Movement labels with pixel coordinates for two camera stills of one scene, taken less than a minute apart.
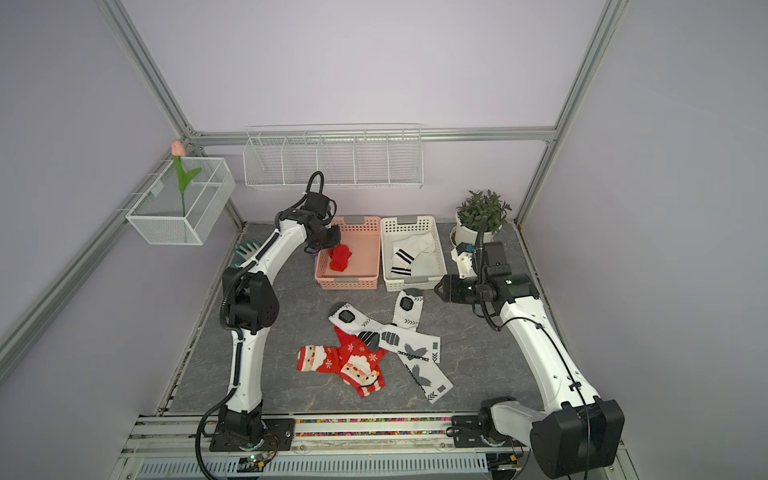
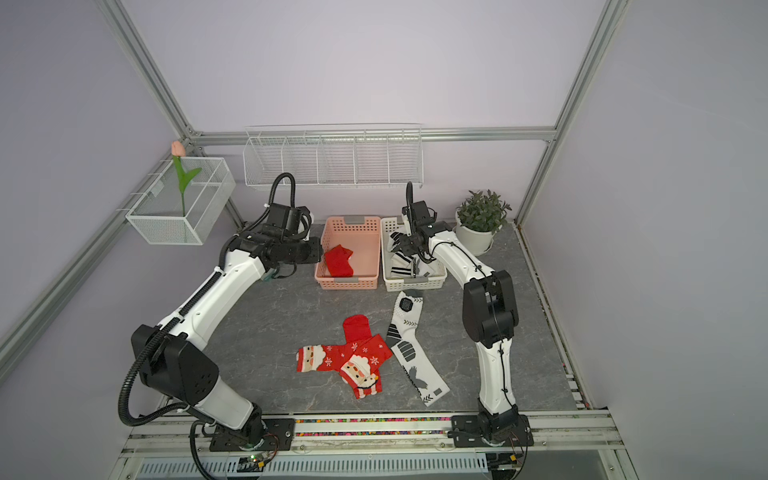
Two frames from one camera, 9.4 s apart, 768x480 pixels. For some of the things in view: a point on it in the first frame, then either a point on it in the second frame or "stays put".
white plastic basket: x=428 y=270 stays put
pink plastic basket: x=361 y=234 stays put
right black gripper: x=451 y=286 → x=406 y=248
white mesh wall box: x=157 y=210 stays put
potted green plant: x=470 y=213 stays put
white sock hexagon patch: x=405 y=341 → x=393 y=240
